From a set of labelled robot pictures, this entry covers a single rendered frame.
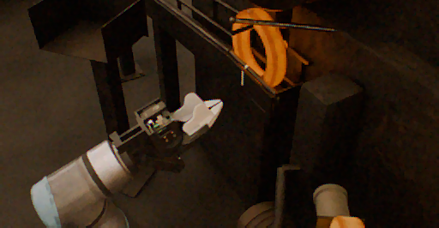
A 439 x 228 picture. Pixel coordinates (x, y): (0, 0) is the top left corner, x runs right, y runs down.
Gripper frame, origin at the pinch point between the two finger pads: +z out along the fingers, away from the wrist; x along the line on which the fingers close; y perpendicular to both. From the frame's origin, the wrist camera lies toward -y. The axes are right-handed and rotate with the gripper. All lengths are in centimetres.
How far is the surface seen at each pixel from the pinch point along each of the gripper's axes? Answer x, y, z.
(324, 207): -25.7, -7.1, 4.5
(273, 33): 7.3, 2.2, 19.2
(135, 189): 49, -69, -29
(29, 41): 180, -66, -43
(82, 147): 81, -66, -40
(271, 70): 4.8, -4.5, 15.4
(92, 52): 54, -11, -15
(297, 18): 8.3, 1.4, 25.9
